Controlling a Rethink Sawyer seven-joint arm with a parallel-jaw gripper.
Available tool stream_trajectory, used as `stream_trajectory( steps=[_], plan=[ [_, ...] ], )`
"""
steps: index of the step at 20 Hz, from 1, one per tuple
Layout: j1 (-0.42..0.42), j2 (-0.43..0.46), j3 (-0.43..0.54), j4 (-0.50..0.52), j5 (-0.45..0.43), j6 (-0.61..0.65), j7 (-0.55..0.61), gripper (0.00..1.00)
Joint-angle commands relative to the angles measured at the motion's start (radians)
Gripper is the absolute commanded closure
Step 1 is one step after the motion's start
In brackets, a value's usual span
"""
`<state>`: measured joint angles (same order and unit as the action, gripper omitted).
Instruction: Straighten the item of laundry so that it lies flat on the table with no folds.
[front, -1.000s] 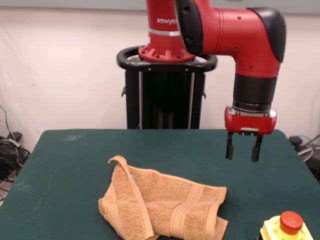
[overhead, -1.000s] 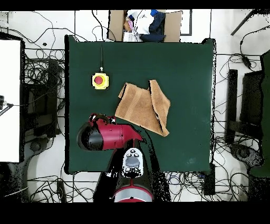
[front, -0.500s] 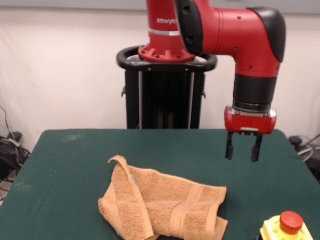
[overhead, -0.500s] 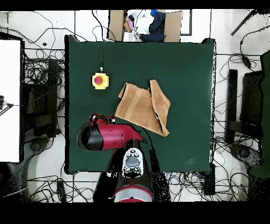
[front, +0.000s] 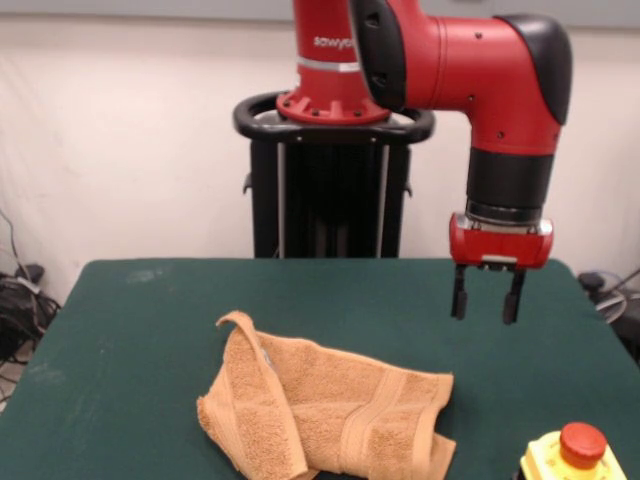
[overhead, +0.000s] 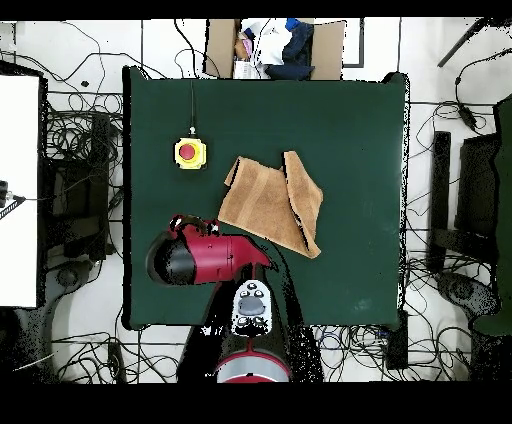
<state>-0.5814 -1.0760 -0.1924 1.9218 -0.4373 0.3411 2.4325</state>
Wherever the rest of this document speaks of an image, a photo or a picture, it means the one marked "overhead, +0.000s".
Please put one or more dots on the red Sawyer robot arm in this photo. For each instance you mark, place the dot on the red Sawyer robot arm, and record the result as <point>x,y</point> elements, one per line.
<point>216,256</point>

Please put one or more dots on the yellow emergency stop button box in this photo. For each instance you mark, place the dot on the yellow emergency stop button box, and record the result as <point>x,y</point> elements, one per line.
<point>190,153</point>

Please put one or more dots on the tan terry towel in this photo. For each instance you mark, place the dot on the tan terry towel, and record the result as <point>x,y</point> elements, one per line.
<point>264,204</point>

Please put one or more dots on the black chair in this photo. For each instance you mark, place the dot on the black chair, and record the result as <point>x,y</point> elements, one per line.
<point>476,184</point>
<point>86,192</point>

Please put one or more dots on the white panel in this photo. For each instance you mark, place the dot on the white panel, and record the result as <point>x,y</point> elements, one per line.
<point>18,192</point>

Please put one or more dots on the brown cardboard box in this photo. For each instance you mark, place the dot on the brown cardboard box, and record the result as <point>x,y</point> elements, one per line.
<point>218,48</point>

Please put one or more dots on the dark green table cloth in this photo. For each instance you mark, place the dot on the dark green table cloth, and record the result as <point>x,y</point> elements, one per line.
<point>340,140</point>

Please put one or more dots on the white garment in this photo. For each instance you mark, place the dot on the white garment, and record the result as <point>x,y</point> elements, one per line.
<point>272,44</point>

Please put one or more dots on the navy blue garment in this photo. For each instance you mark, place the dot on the navy blue garment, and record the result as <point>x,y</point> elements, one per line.
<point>298,52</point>

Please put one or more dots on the black power strip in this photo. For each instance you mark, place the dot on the black power strip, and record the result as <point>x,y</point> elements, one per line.
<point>396,344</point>

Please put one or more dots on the black power adapter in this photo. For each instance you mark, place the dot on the black power adapter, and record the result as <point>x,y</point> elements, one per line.
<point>466,116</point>

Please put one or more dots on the green covered furniture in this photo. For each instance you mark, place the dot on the green covered furniture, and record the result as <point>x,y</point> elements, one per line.
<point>504,200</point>

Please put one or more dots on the black rod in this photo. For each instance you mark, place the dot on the black rod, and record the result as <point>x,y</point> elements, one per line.
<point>460,43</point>

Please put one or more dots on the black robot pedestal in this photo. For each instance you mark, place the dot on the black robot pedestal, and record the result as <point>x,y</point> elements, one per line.
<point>196,360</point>

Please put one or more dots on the dark rectangular frame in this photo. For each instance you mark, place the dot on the dark rectangular frame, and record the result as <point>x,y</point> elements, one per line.
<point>361,44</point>

